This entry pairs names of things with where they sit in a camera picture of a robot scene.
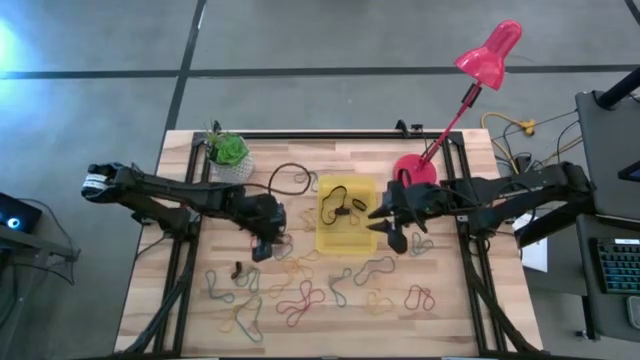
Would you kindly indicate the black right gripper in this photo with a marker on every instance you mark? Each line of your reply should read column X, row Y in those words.
column 420, row 205

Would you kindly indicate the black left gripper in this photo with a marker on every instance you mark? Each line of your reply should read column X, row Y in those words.
column 260, row 215

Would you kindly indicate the yellow translucent plastic bin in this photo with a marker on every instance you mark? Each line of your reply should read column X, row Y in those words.
column 350, row 241

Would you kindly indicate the dark brown rubber band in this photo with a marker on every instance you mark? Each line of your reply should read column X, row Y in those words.
column 236, row 271

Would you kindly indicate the long yellow rubber band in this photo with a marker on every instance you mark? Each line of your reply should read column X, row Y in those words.
column 295, row 270

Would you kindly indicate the large red rubber band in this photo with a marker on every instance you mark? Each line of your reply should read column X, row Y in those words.
column 302, row 303

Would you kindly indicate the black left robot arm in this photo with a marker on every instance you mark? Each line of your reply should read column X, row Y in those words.
column 165, row 187

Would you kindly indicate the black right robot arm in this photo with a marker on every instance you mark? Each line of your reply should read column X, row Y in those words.
column 525, row 187

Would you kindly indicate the small black rubber band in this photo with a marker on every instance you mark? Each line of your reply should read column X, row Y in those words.
column 354, row 202

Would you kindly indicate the small dark red rubber band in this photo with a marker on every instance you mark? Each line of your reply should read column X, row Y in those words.
column 342, row 211

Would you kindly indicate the large black rubber band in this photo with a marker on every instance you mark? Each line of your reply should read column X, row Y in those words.
column 322, row 206

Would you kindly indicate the rubber bands inside tray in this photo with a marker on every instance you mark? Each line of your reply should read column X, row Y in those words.
column 250, row 327

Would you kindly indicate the red desk lamp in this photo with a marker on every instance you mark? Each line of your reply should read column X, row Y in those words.
column 414, row 175

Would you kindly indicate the green succulent in patterned pot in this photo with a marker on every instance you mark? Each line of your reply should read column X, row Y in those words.
column 231, row 150

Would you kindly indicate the black power adapter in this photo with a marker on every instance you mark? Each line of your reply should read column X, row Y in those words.
column 523, row 160

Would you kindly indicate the white paper sheet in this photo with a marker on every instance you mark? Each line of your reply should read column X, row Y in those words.
column 535, row 257

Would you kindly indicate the black stand leg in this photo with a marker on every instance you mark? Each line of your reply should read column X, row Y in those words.
column 550, row 226

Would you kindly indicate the grey metal stand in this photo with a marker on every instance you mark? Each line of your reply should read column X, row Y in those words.
column 30, row 245

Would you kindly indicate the grey side desk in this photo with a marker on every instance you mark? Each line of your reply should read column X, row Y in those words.
column 610, row 150

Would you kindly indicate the black box with blue light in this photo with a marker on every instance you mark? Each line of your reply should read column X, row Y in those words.
column 25, row 215

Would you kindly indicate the backlit computer keyboard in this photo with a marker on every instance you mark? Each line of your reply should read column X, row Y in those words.
column 620, row 265

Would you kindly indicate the black tablet with blue screen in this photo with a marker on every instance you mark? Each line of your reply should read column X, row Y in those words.
column 631, row 172

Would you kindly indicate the grey computer mouse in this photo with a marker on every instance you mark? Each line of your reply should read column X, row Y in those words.
column 635, row 312

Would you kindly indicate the black pole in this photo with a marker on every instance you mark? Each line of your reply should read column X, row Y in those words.
column 620, row 87

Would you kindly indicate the black camera clamp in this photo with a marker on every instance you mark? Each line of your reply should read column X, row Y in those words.
column 401, row 129

